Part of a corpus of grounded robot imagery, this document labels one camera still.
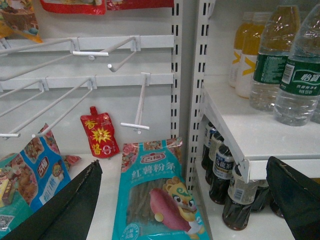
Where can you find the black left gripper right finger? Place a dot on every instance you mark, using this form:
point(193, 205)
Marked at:
point(298, 198)

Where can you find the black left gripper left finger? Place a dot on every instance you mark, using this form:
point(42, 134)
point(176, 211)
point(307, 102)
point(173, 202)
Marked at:
point(69, 214)

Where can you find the water bottle green label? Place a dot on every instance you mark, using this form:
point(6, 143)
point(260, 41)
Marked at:
point(299, 89)

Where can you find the white middle shelf board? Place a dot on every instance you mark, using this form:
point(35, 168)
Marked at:
point(254, 136)

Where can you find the dark oolong tea bottle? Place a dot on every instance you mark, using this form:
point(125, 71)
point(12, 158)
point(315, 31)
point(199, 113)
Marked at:
point(239, 201)
point(221, 175)

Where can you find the water bottle right back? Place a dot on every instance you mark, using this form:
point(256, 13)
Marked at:
point(275, 45)

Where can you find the white slotted shelf upright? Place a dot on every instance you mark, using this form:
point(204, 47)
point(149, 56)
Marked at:
point(190, 28)

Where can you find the blue snack bag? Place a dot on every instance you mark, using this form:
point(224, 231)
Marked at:
point(39, 171)

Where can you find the green box bottom left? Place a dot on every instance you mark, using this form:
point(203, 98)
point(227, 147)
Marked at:
point(14, 203)

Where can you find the dark oolong tea bottle front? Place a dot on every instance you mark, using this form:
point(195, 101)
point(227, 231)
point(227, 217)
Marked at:
point(239, 201)

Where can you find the teal sweet potato noodle bag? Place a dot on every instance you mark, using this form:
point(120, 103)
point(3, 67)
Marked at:
point(153, 200)

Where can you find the red sauce pouch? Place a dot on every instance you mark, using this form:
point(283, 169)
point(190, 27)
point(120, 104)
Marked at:
point(100, 132)

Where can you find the white peg hook lower middle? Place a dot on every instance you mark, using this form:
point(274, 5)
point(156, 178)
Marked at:
point(27, 103)

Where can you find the white peg hook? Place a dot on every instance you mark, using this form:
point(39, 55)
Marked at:
point(27, 103)
point(103, 53)
point(137, 125)

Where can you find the white peg hook right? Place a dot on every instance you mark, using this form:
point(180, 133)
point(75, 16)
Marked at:
point(137, 125)

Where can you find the yellow drink bottle front left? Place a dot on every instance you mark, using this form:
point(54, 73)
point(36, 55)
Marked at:
point(249, 54)

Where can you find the yellow drink bottle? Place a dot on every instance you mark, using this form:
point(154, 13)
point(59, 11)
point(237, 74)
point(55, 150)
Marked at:
point(247, 22)
point(249, 54)

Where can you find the white peg hook upper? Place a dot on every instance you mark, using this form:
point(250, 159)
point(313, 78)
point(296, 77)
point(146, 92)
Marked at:
point(103, 53)

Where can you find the yellow drink bottle back left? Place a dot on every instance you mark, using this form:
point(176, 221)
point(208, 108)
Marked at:
point(247, 22)

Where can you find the yellow snack bag top left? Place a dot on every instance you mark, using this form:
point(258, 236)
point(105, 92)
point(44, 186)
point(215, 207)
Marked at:
point(20, 17)

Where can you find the red snack bag top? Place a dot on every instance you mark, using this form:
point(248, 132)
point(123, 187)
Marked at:
point(86, 7)

